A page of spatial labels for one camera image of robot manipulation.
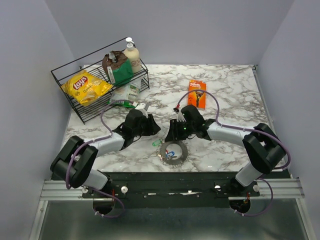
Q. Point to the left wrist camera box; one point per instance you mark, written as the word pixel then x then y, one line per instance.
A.
pixel 143 107

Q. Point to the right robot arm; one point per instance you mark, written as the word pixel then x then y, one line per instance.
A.
pixel 262 146

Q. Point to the black wire basket rack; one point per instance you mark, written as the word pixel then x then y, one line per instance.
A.
pixel 92 63

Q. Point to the brown and green bag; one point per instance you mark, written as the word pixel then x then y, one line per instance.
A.
pixel 117 68

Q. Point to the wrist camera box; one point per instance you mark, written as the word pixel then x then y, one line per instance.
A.
pixel 143 107
pixel 180 117

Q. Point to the yellow Lays chips bag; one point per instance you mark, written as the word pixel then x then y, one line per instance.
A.
pixel 86 88

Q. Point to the cream pump lotion bottle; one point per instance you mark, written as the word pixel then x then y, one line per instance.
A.
pixel 132 53

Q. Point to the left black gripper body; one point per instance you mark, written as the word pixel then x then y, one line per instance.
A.
pixel 142 129

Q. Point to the orange Gillette razor box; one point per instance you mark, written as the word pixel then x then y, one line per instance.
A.
pixel 197 96

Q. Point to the green and white packet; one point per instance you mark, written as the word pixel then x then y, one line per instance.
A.
pixel 127 94

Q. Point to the aluminium rail frame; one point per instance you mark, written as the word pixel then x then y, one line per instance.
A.
pixel 275 214

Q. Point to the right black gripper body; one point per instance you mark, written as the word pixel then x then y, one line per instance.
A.
pixel 184 129

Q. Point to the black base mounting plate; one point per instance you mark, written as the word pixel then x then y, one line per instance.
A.
pixel 162 190

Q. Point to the green key tag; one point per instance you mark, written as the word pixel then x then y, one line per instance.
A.
pixel 157 142

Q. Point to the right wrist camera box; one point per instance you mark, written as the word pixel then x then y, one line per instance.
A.
pixel 180 117

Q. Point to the blue key tag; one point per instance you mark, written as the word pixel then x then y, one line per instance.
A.
pixel 170 153

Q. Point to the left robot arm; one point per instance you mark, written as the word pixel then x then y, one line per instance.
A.
pixel 74 162

